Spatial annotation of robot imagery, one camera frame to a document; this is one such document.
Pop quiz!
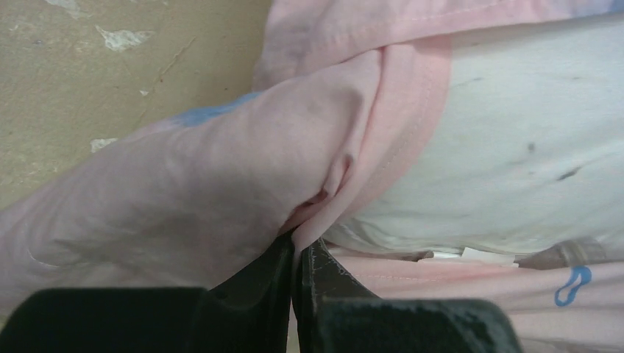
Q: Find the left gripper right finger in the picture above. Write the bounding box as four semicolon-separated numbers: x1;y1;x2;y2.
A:
292;240;522;353

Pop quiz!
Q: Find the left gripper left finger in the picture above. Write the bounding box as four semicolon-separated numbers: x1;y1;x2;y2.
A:
1;236;294;352

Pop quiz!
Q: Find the pink pillow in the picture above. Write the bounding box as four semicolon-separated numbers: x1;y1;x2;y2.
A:
1;1;623;352

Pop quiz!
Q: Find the white pillow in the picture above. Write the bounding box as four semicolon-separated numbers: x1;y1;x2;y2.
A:
324;13;623;263

